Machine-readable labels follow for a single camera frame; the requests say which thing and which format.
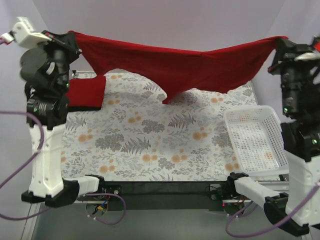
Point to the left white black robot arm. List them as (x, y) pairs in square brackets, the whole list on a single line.
[(47, 110)]

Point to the folded red t shirt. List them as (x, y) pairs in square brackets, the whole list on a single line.
[(86, 94)]

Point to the red t shirt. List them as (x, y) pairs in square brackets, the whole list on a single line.
[(86, 94), (175, 70)]

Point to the white plastic laundry basket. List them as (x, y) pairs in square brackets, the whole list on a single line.
[(256, 137)]

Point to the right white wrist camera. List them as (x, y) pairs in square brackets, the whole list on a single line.
[(314, 54)]

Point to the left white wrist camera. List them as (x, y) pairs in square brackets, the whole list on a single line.
[(25, 35)]

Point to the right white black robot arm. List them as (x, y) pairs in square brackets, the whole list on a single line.
[(296, 211)]

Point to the aluminium front rail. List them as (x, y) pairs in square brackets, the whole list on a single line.
[(167, 191)]

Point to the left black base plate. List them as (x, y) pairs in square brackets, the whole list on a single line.
[(111, 189)]

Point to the floral patterned table mat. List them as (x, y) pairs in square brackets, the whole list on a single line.
[(135, 137)]

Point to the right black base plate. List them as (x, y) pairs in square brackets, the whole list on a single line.
[(220, 192)]

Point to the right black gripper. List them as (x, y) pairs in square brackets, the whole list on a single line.
[(281, 50)]

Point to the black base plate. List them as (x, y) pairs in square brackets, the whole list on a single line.
[(220, 192), (111, 189)]

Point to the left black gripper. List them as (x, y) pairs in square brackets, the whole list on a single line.
[(69, 43)]

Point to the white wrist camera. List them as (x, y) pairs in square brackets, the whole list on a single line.
[(25, 35), (314, 54)]

